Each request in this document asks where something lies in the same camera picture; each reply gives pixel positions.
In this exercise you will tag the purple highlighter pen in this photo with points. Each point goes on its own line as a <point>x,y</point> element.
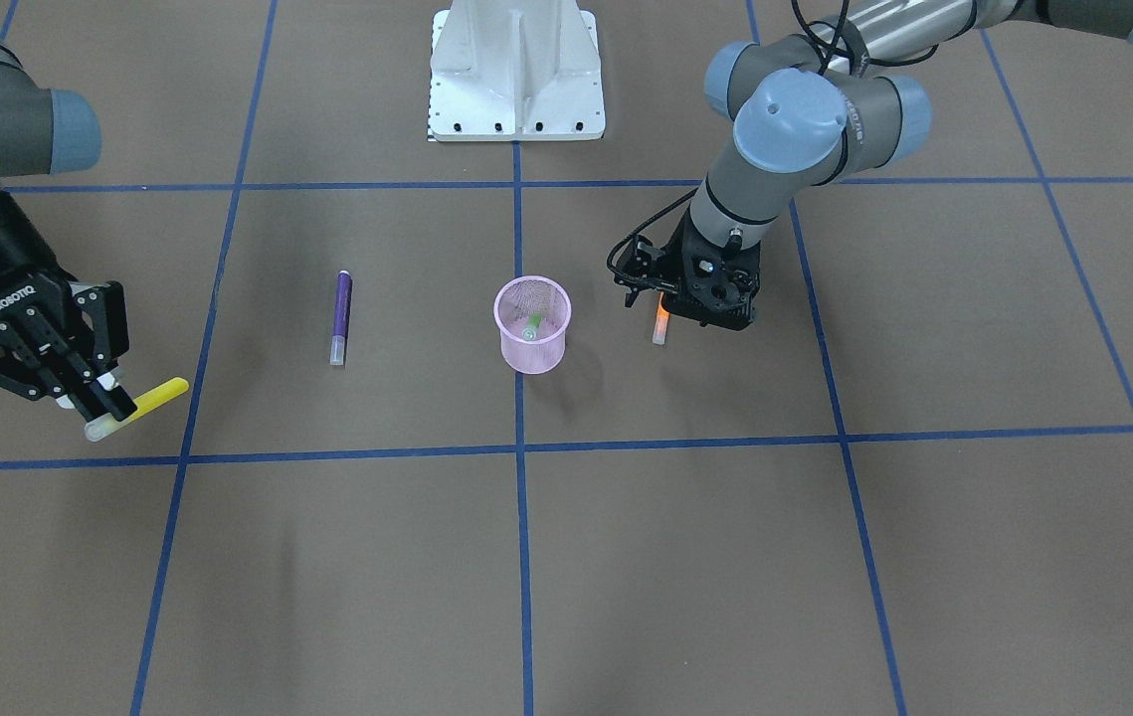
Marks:
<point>340,320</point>

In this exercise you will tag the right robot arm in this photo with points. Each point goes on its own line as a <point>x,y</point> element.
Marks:
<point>43,131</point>

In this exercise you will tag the brown paper table cover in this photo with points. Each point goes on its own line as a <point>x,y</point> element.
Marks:
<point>907,488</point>

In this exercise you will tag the green highlighter pen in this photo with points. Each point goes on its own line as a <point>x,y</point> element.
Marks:
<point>531,328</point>

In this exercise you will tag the orange highlighter pen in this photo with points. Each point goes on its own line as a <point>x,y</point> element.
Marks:
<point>659,332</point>

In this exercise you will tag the yellow highlighter pen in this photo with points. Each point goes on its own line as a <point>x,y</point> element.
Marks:
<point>100,428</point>

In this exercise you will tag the pink mesh pen holder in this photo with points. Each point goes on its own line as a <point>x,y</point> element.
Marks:
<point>513,303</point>

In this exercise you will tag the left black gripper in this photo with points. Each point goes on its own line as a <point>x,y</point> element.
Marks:
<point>648,270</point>

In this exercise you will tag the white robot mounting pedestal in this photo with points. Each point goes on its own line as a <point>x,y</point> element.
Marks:
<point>515,71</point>

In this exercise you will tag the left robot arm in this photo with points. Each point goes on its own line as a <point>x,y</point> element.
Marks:
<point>809,110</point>

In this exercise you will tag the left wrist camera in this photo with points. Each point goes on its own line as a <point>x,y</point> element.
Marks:
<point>635,264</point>

